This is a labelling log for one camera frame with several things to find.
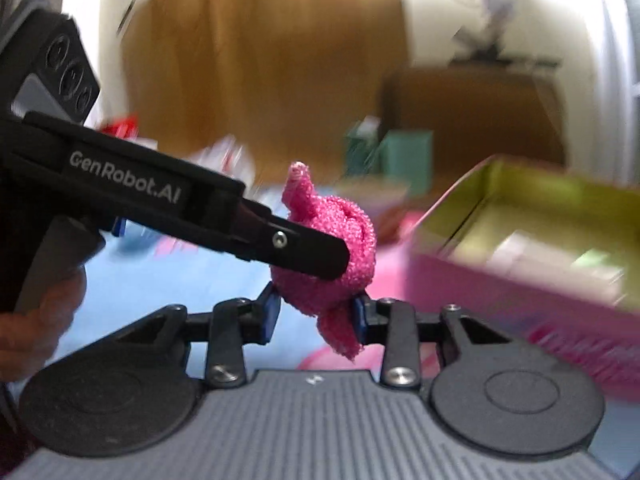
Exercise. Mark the pink tin box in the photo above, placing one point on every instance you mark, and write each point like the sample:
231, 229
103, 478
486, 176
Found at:
500, 285

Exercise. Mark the green drink carton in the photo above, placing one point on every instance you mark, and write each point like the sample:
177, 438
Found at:
361, 145

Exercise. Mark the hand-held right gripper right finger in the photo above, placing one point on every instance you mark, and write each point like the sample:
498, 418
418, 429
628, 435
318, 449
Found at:
359, 321

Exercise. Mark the green plastic cup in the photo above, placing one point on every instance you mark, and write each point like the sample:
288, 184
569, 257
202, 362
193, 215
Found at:
407, 160

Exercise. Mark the pink fuzzy cloth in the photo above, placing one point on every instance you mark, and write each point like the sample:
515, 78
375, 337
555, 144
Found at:
330, 225

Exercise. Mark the person's left hand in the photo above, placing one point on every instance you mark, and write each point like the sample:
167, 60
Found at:
35, 340

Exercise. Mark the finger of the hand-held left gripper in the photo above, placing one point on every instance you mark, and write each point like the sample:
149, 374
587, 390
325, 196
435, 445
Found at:
305, 252

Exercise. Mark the red box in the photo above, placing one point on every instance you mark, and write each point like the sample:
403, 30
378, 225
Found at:
120, 126

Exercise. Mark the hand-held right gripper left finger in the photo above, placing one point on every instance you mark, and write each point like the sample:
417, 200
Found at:
270, 316

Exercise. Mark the wooden headboard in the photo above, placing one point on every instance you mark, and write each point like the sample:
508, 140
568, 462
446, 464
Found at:
260, 70

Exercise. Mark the white window frame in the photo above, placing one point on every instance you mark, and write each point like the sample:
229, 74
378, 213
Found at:
617, 85

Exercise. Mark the printed blue blanket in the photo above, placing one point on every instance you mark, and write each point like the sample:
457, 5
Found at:
200, 285

